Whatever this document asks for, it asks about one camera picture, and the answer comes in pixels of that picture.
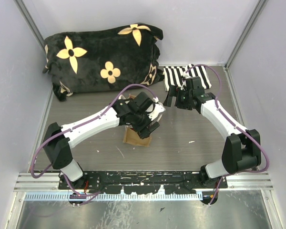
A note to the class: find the left aluminium frame post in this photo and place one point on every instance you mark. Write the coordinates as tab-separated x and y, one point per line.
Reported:
30	21

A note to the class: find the aluminium frame post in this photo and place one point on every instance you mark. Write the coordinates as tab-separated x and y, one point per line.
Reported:
30	21
246	31

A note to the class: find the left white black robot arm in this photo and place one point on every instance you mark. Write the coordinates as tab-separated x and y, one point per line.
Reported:
60	140

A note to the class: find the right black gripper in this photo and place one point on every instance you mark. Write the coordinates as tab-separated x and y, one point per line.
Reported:
173	91

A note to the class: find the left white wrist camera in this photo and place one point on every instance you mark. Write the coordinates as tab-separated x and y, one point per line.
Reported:
155	110

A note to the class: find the right aluminium frame post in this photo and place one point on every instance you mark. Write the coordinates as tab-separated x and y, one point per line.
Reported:
246	31

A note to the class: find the brown canvas tote bag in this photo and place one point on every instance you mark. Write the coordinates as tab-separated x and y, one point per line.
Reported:
135	140

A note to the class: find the black white striped cloth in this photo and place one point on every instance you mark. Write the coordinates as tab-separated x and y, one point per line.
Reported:
173	74

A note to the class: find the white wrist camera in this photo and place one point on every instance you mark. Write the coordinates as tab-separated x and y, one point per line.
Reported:
184	77
155	110

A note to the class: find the black floral plush blanket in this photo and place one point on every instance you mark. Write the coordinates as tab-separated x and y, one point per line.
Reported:
101	61

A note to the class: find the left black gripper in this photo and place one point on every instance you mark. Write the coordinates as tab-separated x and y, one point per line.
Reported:
144	131

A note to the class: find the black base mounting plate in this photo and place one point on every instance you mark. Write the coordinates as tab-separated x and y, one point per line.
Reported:
143	182

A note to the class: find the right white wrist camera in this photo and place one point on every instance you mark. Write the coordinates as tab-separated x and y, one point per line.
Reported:
184	77

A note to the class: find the slotted cable duct rail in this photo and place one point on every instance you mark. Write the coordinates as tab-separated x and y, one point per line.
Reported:
67	196

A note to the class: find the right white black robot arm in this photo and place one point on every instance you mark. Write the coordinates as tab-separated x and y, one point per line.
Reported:
242	146

